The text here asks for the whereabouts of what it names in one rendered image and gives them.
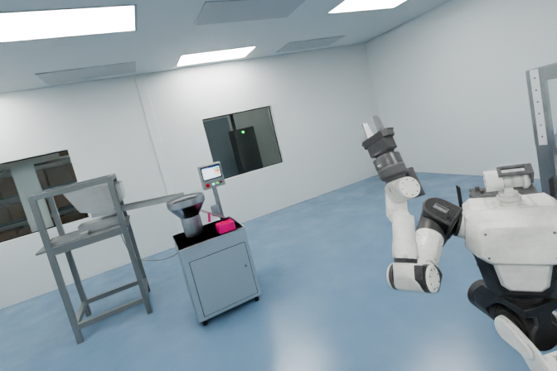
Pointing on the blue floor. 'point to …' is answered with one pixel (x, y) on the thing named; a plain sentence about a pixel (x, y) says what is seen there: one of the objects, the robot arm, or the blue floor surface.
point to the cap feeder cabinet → (217, 269)
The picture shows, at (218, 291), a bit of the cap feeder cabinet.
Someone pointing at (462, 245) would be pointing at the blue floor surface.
